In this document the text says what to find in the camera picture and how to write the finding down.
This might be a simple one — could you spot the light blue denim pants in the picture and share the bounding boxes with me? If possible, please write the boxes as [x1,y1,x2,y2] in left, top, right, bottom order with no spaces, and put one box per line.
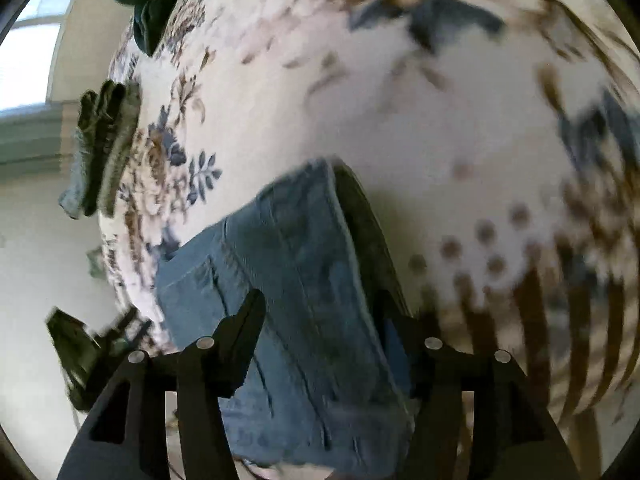
[154,157,426,471]

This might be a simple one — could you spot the folded blue denim pants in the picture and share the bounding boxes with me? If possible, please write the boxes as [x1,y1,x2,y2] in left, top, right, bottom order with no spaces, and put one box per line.
[59,125,101,220]

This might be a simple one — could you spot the folded dark pants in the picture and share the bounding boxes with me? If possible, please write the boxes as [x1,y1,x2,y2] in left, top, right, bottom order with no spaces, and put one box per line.
[79,80,126,217]

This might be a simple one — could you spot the folded grey pants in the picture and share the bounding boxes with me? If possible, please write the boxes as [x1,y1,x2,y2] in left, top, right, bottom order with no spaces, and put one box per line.
[100,82,144,212]

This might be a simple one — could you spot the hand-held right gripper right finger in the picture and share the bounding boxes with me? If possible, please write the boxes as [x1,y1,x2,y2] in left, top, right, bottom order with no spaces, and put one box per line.
[372,290,581,480]

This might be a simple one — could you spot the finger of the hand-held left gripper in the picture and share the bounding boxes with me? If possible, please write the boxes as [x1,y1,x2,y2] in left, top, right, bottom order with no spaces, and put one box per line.
[92,306,153,361]

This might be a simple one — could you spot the bed with floral sheet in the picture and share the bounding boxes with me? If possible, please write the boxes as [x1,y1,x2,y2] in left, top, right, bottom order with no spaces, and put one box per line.
[97,0,640,461]

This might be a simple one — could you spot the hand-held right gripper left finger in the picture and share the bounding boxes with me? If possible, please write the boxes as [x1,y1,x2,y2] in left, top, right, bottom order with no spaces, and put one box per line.
[57,287,267,480]

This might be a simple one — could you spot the window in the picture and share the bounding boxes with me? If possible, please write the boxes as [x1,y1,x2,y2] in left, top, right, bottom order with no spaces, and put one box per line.
[0,0,81,111]

